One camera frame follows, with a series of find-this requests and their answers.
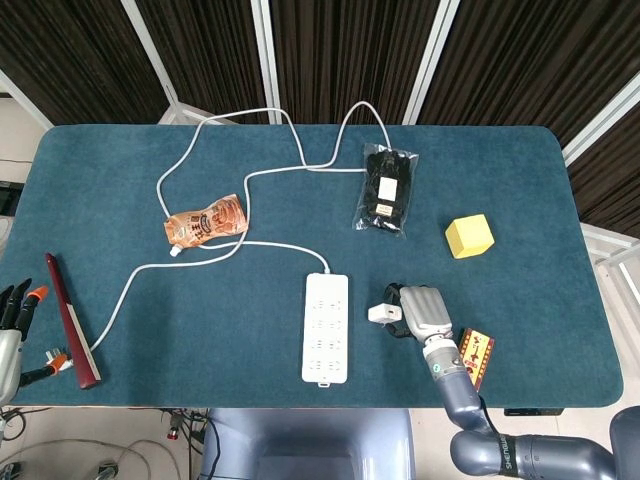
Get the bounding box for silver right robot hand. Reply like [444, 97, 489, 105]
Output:
[382, 282, 455, 345]

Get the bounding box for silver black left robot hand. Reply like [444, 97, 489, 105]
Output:
[0, 277, 69, 406]

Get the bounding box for small white plug adapter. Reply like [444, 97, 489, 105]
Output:
[367, 302, 403, 325]

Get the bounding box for white eight-outlet power strip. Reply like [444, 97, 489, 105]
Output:
[301, 272, 351, 389]

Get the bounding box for red and yellow card box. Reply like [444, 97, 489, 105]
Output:
[457, 327, 496, 393]

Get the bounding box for dark red folded fan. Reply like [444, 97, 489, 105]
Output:
[44, 252, 103, 390]

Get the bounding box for yellow cube block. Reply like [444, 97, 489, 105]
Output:
[444, 213, 496, 260]

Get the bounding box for black gloves in plastic bag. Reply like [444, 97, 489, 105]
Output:
[351, 142, 420, 239]

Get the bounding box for black box device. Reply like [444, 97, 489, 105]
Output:
[0, 182, 22, 215]

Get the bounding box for blue-grey robot torso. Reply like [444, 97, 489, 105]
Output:
[199, 407, 417, 480]

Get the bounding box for teal table cloth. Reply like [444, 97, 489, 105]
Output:
[0, 123, 625, 409]

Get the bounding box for white partition base foot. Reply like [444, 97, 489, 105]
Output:
[582, 222, 640, 306]

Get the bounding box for orange spouted sauce pouch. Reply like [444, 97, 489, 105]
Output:
[163, 193, 250, 258]

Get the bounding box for cream floor cable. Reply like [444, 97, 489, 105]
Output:
[0, 438, 182, 480]

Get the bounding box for white power strip cable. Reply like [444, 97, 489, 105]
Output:
[44, 101, 394, 372]

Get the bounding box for black cable bundle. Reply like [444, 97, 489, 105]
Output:
[159, 407, 221, 480]

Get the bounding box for white partition frame post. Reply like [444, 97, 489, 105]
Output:
[0, 67, 54, 131]
[562, 69, 640, 166]
[403, 0, 461, 125]
[119, 0, 239, 126]
[251, 0, 282, 125]

